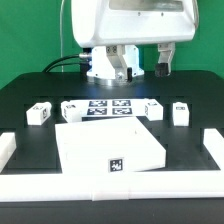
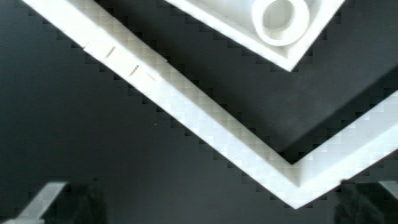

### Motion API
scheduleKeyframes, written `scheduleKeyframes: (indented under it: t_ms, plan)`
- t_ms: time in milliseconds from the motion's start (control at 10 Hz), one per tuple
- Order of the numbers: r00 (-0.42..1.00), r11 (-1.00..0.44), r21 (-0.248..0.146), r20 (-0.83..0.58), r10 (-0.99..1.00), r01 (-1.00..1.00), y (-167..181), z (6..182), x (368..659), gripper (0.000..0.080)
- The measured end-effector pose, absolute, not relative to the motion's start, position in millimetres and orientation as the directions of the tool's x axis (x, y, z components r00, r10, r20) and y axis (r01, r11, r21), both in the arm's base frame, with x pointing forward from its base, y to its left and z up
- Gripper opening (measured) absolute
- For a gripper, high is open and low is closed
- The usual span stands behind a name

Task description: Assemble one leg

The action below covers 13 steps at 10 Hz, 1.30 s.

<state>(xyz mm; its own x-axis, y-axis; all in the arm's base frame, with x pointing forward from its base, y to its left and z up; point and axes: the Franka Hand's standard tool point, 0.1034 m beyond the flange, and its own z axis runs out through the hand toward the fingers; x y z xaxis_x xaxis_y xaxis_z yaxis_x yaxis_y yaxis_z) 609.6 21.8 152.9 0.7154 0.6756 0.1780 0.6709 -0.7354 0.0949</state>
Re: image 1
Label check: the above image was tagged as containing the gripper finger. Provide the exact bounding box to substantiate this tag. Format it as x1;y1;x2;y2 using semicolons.
155;43;175;77

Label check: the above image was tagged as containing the white square table top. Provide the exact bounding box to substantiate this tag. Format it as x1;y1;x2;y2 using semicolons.
55;117;166;175

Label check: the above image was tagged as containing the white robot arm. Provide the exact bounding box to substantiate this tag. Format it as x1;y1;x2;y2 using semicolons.
71;0;199;86

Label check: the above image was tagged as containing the white sheet with fiducial markers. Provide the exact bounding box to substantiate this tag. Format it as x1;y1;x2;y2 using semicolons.
70;99;147;117

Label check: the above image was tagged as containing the white U-shaped obstacle fence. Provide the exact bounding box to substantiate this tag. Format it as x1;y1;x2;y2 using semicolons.
0;128;224;203

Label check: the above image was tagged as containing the black cable bundle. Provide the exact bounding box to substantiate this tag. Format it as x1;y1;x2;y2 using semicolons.
41;48;93;73

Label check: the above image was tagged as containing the white thin cable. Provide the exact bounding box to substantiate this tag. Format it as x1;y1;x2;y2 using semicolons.
59;0;66;73

